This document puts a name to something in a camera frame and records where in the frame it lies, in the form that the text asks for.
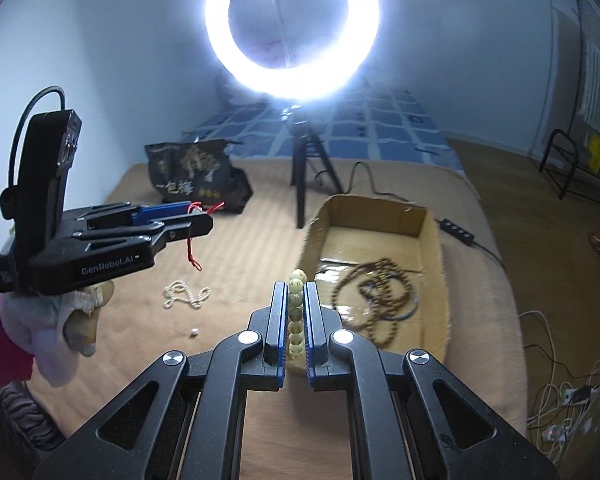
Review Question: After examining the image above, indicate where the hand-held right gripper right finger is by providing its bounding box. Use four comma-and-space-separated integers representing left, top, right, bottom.
302, 281, 561, 480

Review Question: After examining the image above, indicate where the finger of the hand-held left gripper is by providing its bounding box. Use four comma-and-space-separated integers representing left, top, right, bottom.
62, 212, 215, 263
80, 201, 193, 228

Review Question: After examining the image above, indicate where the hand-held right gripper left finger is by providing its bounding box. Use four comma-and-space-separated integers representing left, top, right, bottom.
32, 281, 288, 480

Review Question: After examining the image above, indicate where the white bead bracelet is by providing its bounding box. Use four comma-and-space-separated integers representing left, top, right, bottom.
286, 270, 308, 361

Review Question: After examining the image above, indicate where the red string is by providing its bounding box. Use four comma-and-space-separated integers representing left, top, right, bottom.
186, 201, 226, 270

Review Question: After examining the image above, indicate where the brown wooden bead necklace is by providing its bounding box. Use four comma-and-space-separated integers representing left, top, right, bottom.
332, 257, 416, 346

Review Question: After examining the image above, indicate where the thin metal bangle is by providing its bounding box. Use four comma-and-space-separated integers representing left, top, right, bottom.
397, 292, 422, 323

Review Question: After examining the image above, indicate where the cardboard box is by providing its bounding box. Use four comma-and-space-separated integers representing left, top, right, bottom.
294, 195, 453, 376

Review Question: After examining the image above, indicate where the person's left forearm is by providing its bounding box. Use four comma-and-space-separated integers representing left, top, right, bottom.
0, 287, 36, 386

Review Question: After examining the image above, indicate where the person's left hand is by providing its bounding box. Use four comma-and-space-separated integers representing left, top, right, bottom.
0, 280, 116, 388

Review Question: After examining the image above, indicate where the black printed snack bag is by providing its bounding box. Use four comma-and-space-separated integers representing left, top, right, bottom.
145, 138, 254, 216

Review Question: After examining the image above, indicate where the black tripod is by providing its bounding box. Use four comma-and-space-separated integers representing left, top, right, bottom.
280, 105, 346, 230

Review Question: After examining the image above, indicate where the blue checked bedsheet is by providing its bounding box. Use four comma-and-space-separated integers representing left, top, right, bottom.
180, 87, 466, 173

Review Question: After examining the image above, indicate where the striped grey cloth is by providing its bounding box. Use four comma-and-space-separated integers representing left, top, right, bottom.
0, 380, 66, 448

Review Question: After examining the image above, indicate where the white power strip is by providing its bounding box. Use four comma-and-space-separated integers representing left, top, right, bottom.
560, 385, 600, 406

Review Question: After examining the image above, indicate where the black metal shoe rack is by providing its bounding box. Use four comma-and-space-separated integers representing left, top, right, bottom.
539, 129, 600, 201

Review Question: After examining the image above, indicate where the white striped hanging towel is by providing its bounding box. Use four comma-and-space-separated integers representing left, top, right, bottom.
580, 42, 600, 126

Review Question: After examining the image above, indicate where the white bead necklace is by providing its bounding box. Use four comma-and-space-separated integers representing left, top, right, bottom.
163, 282, 214, 311

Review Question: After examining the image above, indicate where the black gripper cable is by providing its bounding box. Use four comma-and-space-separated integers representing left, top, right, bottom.
7, 87, 66, 191

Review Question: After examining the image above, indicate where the black ring light cable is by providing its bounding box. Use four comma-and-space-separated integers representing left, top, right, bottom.
312, 160, 511, 266

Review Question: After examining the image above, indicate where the white ring light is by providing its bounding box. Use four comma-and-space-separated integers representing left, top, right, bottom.
203, 0, 382, 101

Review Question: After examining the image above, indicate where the tangle of white cables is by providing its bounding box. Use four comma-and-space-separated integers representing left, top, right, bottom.
519, 310, 600, 443

